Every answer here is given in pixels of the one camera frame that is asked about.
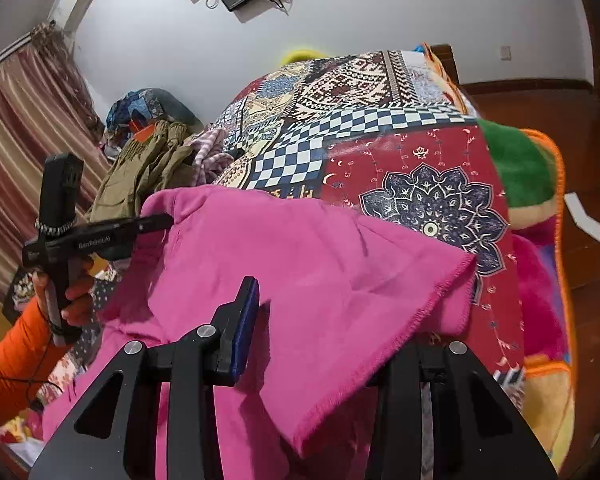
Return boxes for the patchwork printed blanket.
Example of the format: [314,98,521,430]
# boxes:
[0,50,526,480]

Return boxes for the person's left hand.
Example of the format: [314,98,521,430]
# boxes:
[32,270,98,333]

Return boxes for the orange cloth piece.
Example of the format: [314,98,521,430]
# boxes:
[130,121,156,144]

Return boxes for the wooden headboard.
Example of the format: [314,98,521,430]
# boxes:
[422,44,461,86]

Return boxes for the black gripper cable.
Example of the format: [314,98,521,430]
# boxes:
[27,330,63,407]

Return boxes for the olive green garment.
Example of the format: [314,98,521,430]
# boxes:
[87,120,196,226]

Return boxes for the blue patterned cloth bundle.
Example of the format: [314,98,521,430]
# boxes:
[105,87,203,146]

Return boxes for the pink white striped cloth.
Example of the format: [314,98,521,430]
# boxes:
[187,127,236,186]

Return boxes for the yellow plush item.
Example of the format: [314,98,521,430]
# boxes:
[282,47,326,66]

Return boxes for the large white paper sheet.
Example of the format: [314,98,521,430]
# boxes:
[565,192,600,241]

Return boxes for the striped brown curtain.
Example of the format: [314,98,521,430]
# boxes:
[0,22,111,306]

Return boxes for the pink pants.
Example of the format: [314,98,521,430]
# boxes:
[40,185,478,480]

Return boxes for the multicolour fleece blanket orange edge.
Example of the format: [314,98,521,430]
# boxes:
[420,42,578,473]

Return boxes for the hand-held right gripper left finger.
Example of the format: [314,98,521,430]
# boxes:
[27,276,261,480]

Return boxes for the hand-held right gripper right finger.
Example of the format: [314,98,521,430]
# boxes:
[365,337,558,480]

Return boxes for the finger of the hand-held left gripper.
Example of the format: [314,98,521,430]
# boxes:
[137,213,175,234]

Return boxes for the person's left forearm orange sleeve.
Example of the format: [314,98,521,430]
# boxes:
[0,305,81,433]

